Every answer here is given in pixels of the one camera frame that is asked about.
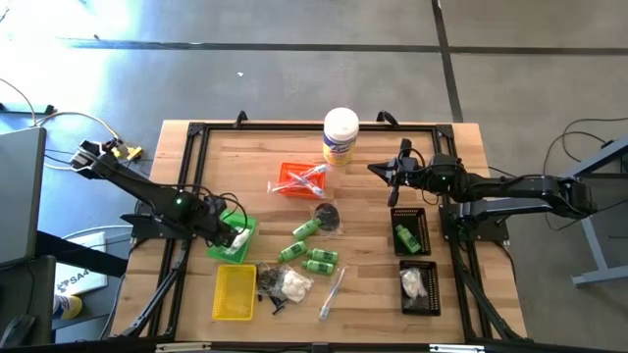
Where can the black floor bar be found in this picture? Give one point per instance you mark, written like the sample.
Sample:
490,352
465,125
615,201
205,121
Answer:
24,108

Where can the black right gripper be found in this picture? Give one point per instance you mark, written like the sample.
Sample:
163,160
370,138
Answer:
441,176

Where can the green plastic basket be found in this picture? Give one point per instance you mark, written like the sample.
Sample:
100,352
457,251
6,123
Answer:
221,252

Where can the black computer mouse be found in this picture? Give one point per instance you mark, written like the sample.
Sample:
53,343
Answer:
15,331

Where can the white printed box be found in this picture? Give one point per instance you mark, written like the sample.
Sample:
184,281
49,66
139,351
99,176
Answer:
81,279

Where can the yellow plastic basket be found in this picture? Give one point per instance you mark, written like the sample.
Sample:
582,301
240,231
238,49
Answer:
234,294

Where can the black desk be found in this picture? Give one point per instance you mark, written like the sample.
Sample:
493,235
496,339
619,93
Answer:
24,289

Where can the Lysol wipes canister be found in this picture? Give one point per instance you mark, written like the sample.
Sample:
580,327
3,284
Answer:
341,127

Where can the orange plastic basket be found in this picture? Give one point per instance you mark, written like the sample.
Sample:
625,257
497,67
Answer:
283,169

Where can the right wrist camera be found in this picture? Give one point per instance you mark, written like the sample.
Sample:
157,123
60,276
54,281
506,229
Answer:
417,164

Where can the black frame clamp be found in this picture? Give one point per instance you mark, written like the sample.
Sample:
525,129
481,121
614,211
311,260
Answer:
241,117
387,117

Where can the silver bracket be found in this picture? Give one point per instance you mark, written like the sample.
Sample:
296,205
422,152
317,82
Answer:
181,347
456,348

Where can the black plastic basket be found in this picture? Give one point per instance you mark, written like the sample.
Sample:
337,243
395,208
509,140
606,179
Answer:
432,294
422,220

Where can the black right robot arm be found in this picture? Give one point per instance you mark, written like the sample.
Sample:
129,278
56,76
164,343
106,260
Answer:
515,188

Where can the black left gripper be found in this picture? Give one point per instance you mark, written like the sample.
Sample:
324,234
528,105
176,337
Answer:
216,223

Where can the grey metal table frame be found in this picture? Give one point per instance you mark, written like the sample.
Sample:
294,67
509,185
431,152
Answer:
591,245

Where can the yellow and blue cup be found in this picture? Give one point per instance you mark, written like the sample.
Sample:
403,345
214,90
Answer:
68,307

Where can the blue toothbrush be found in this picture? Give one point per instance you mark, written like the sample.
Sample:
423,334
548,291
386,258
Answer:
314,186
275,186
332,293

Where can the bag of cotton balls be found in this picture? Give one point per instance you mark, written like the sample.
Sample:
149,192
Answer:
296,287
240,240
412,283

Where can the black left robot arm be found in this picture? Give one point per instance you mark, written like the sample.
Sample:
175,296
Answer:
137,184

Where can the black table edge beam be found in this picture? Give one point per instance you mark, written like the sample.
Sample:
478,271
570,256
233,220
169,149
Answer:
270,349

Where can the black aluminium table frame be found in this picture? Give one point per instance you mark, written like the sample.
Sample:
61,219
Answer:
294,127

